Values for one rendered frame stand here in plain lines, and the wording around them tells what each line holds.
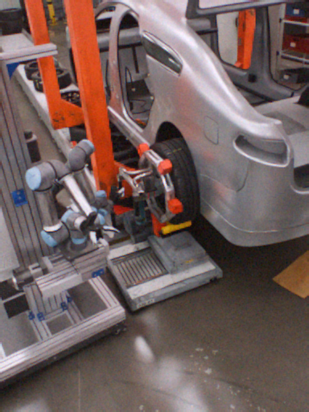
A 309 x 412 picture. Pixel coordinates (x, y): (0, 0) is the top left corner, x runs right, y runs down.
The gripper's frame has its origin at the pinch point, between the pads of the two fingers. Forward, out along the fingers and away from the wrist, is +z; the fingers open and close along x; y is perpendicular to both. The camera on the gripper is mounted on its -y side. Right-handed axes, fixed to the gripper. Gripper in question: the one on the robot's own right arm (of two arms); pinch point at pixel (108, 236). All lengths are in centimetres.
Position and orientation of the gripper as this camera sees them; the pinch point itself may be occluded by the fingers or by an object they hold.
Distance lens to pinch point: 221.6
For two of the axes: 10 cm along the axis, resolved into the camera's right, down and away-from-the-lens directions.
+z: 7.1, 3.4, -6.1
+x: -7.0, 3.2, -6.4
